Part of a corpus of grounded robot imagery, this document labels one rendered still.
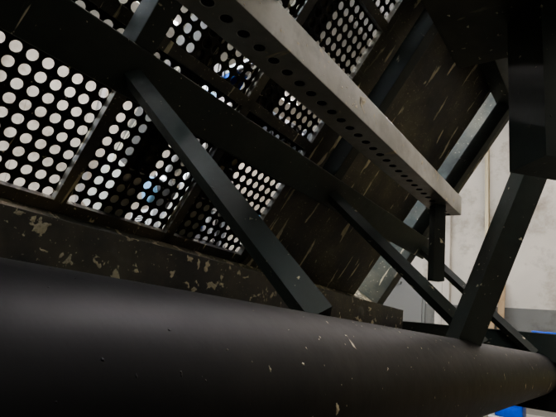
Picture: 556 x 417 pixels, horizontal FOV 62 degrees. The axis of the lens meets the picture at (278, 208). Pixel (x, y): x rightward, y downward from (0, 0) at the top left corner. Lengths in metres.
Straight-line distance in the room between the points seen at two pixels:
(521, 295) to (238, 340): 10.11
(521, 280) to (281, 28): 9.99
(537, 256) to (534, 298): 0.82
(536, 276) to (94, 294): 10.18
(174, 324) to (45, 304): 0.07
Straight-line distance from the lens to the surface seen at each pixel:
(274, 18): 0.49
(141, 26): 0.81
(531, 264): 10.38
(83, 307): 0.21
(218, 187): 0.55
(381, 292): 2.00
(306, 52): 0.53
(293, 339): 0.32
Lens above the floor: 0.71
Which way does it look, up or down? 14 degrees up
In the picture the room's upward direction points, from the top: 7 degrees clockwise
